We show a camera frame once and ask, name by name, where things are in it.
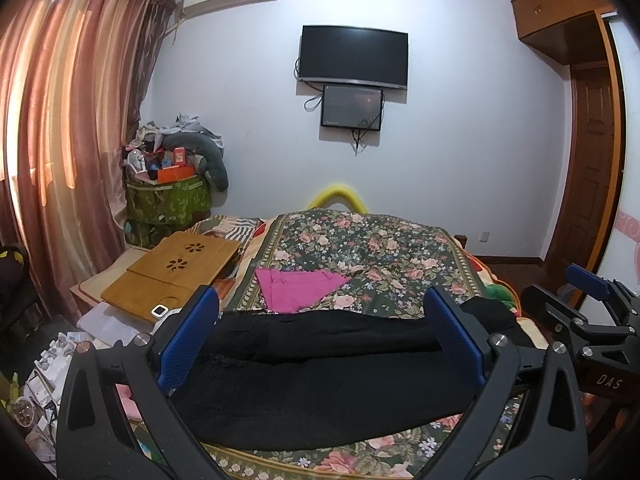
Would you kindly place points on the wooden wardrobe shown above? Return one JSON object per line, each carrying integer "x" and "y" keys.
{"x": 573, "y": 33}

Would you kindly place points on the large wall television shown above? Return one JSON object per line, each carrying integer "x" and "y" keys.
{"x": 354, "y": 55}

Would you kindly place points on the pink folded cloth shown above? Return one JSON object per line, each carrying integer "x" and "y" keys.
{"x": 287, "y": 292}

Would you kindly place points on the green plush toy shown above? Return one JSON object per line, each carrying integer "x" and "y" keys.
{"x": 506, "y": 295}

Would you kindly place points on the striped cloth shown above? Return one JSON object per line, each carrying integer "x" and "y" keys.
{"x": 240, "y": 230}

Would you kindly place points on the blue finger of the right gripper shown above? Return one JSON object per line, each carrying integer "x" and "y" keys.
{"x": 589, "y": 283}

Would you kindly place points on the floral green bedspread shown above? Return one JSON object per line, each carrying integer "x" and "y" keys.
{"x": 390, "y": 262}

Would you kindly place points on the bamboo lap desk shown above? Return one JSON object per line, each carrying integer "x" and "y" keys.
{"x": 170, "y": 273}

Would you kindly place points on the yellow foam headboard arch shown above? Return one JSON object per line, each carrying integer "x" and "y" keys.
{"x": 337, "y": 192}

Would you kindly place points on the small white device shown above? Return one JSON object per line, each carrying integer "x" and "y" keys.
{"x": 159, "y": 311}

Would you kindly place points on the small wall monitor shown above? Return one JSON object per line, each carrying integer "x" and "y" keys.
{"x": 352, "y": 107}

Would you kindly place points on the green fabric storage bin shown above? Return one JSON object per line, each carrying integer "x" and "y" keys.
{"x": 155, "y": 211}

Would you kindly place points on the orange box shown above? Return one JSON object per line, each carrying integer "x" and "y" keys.
{"x": 175, "y": 173}

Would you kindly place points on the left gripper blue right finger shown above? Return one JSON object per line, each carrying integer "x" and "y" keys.
{"x": 550, "y": 436}

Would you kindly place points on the pink striped curtain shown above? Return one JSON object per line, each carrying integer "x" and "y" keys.
{"x": 74, "y": 74}

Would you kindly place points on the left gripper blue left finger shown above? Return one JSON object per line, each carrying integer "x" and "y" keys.
{"x": 95, "y": 439}

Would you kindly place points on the black pants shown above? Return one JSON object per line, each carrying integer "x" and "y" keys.
{"x": 288, "y": 382}

